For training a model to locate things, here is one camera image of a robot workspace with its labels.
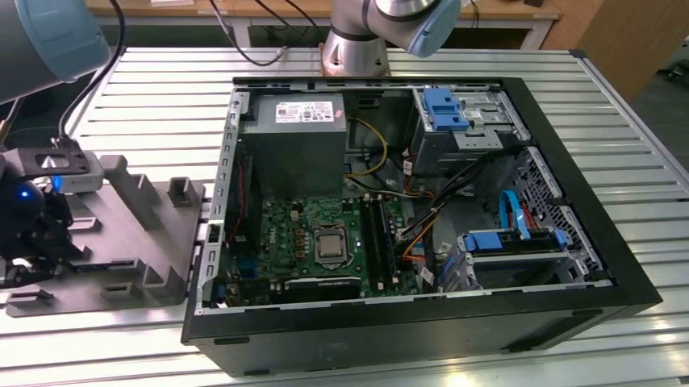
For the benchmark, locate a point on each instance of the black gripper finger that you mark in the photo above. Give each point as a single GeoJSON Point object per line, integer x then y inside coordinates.
{"type": "Point", "coordinates": [54, 234]}
{"type": "Point", "coordinates": [24, 274]}

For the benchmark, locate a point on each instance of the RAM stick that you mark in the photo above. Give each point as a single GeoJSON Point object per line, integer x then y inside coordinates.
{"type": "Point", "coordinates": [107, 264]}
{"type": "Point", "coordinates": [389, 242]}

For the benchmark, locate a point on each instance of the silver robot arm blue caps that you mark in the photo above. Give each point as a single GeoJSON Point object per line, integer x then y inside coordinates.
{"type": "Point", "coordinates": [32, 48]}

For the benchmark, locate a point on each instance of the RAM slot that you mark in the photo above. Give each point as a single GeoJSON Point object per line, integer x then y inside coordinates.
{"type": "Point", "coordinates": [369, 242]}
{"type": "Point", "coordinates": [374, 242]}
{"type": "Point", "coordinates": [381, 242]}

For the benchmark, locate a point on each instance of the grey parts rack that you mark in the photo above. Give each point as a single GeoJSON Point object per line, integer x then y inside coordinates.
{"type": "Point", "coordinates": [123, 250]}

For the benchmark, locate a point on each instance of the green motherboard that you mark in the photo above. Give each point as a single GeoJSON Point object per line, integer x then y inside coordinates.
{"type": "Point", "coordinates": [279, 242]}

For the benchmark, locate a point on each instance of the grey power supply unit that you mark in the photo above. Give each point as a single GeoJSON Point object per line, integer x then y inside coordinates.
{"type": "Point", "coordinates": [290, 161]}

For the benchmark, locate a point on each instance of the silver CPU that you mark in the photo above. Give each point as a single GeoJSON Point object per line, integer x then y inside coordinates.
{"type": "Point", "coordinates": [331, 246]}

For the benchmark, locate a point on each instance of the black graphics card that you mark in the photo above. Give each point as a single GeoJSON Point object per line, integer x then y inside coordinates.
{"type": "Point", "coordinates": [323, 285]}

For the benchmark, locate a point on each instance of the wooden desk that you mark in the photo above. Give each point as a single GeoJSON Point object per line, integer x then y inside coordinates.
{"type": "Point", "coordinates": [162, 12]}

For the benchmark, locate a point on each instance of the black PC case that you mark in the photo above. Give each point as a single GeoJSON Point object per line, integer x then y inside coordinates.
{"type": "Point", "coordinates": [377, 334]}

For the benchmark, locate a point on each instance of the hard disk in blue carrier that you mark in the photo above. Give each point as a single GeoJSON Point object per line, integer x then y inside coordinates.
{"type": "Point", "coordinates": [485, 242]}

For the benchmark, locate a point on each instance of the grey metal drive cage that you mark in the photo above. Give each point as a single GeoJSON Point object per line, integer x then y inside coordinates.
{"type": "Point", "coordinates": [485, 141]}

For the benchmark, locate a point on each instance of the metal disk bay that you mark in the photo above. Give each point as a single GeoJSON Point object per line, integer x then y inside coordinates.
{"type": "Point", "coordinates": [517, 256]}

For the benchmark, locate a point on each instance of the wooden cabinet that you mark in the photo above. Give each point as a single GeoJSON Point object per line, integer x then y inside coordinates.
{"type": "Point", "coordinates": [618, 40]}

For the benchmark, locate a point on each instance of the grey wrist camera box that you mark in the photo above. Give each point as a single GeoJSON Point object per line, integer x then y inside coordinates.
{"type": "Point", "coordinates": [80, 179]}

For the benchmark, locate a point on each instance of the blue plastic drive bracket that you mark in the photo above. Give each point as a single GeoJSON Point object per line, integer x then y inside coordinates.
{"type": "Point", "coordinates": [443, 109]}

